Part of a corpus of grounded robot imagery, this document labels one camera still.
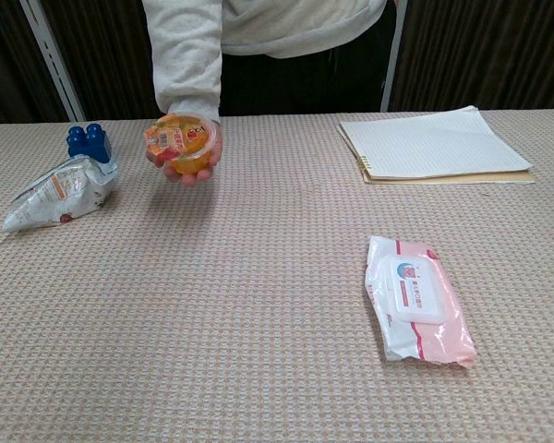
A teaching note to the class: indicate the person's bare hand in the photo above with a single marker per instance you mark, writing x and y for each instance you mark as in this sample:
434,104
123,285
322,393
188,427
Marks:
191,180

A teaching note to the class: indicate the orange fruit jelly cup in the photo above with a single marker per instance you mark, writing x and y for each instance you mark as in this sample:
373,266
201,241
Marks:
180,138

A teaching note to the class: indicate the grey sweatshirt sleeve forearm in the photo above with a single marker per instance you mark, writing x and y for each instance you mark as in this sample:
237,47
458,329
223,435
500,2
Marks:
184,60

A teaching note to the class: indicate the blue toy building block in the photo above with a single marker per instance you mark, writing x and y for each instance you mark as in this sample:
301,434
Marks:
90,143

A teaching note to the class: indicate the white printed snack bag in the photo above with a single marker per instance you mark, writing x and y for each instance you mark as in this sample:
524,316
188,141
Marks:
64,189

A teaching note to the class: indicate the gold binder rings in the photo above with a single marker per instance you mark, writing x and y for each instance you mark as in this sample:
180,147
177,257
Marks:
364,162

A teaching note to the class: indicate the person torso in grey sweatshirt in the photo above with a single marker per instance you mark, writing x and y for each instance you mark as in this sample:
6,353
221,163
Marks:
304,27

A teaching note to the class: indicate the white lined paper notebook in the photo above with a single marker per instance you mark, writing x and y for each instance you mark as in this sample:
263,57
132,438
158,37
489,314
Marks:
434,140

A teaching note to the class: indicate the pink wet wipes pack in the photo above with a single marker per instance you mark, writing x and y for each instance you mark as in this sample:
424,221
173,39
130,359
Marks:
420,300

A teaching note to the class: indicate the beige paper folder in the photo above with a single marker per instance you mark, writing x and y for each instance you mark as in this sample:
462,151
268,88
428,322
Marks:
489,177

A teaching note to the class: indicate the white slotted metal rail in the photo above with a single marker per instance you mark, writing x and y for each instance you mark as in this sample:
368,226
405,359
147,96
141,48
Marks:
393,55
53,60

